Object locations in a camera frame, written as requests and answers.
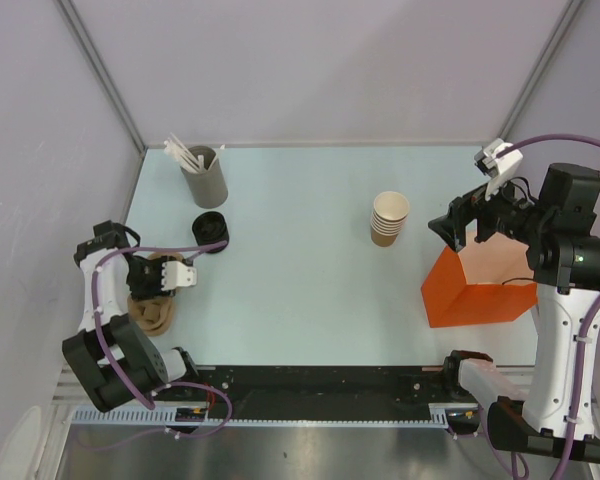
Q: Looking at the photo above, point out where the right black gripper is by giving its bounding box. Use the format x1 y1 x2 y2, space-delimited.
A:
429 165 553 252

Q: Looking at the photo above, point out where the brown pulp cup carrier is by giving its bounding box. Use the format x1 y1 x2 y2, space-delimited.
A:
127 252 184 337

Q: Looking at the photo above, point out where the orange paper bag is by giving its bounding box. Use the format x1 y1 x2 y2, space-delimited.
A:
421 231 537 328

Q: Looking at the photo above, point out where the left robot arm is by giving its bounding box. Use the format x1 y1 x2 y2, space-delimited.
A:
62 220 201 413

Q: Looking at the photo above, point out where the stack of brown paper cups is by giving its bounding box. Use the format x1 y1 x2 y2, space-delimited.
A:
370 191 411 247

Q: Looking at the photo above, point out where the stack of black lids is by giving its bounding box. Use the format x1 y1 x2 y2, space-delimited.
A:
191 211 230 254

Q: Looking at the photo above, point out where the grey cylindrical straw holder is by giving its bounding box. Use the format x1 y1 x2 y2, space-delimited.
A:
180 146 228 209

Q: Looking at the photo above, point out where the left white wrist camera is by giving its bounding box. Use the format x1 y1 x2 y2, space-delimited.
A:
161 260 198 292

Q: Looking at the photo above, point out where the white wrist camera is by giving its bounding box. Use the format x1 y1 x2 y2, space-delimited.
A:
474 138 523 201
161 260 198 292

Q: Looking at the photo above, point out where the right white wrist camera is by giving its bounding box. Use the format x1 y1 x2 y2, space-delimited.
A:
474 138 523 201

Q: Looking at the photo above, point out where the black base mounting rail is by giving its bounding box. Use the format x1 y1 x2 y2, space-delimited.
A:
182 366 476 422

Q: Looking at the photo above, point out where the white slotted cable duct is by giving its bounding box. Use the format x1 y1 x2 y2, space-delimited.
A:
72 403 484 429

